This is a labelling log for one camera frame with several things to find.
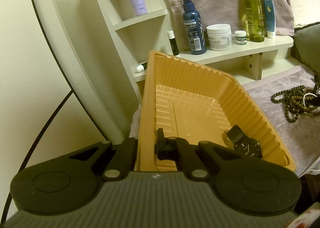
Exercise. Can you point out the blue white tube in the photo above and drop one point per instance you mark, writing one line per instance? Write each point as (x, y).
(270, 18)

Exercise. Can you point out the black wrist watch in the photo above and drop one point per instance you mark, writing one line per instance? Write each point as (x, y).
(242, 143)

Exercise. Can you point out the green olive spray bottle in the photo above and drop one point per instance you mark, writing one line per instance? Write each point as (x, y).
(255, 19)

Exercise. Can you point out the mauve fuzzy mat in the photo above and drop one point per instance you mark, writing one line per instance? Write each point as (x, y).
(302, 137)

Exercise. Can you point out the small green-label jar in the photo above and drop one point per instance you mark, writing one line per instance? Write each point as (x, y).
(240, 37)

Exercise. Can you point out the small tube lying down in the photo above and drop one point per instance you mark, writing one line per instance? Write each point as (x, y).
(141, 67)

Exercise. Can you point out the white corner shelf unit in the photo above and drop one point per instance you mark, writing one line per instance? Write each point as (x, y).
(134, 36)

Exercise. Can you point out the black white lip balm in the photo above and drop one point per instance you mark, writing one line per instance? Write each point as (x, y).
(173, 43)

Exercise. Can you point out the grey-green cushion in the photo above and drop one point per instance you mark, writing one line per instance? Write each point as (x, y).
(306, 46)

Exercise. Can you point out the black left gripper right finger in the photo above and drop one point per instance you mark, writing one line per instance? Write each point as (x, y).
(183, 154)

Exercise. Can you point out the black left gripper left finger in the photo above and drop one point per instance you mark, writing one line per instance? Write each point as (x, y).
(123, 160)

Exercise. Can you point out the orange plastic tray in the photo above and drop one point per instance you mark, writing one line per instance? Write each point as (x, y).
(198, 103)

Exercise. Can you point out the white round mirror frame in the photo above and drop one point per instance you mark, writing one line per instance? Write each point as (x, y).
(71, 67)

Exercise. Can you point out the white cream jar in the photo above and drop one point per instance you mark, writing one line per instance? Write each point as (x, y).
(219, 36)

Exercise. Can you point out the blue spray bottle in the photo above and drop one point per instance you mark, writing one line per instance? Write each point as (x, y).
(194, 28)

